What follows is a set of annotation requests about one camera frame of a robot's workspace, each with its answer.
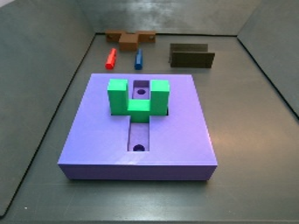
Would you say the brown T-shaped block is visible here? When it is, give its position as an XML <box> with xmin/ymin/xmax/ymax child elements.
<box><xmin>105</xmin><ymin>30</ymin><xmax>156</xmax><ymax>52</ymax></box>

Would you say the purple fixture base block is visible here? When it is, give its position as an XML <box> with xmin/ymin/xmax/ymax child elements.
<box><xmin>59</xmin><ymin>73</ymin><xmax>217</xmax><ymax>180</ymax></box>

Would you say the black angled holder fixture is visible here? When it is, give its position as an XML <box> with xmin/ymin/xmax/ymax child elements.
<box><xmin>169</xmin><ymin>43</ymin><xmax>215</xmax><ymax>68</ymax></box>

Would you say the green U-shaped block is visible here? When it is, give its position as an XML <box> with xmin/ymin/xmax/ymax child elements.
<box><xmin>107</xmin><ymin>79</ymin><xmax>171</xmax><ymax>123</ymax></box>

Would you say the blue peg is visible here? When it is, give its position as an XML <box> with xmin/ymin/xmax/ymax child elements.
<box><xmin>135</xmin><ymin>49</ymin><xmax>143</xmax><ymax>70</ymax></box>

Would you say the red peg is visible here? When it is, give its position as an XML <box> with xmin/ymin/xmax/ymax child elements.
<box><xmin>105</xmin><ymin>48</ymin><xmax>117</xmax><ymax>70</ymax></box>

